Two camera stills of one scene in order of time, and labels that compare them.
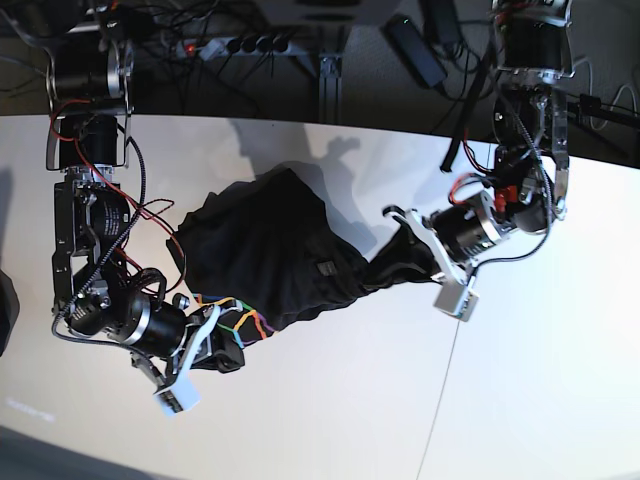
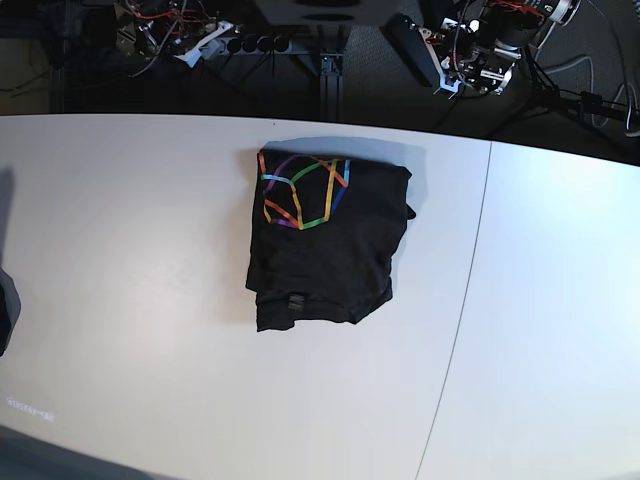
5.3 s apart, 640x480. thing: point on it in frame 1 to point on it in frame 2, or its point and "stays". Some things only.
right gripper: (463, 229) to (480, 62)
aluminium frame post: (330, 88) stays
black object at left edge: (9, 309) stays
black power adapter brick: (414, 49) stays
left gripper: (163, 330) to (171, 38)
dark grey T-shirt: (262, 255) to (327, 232)
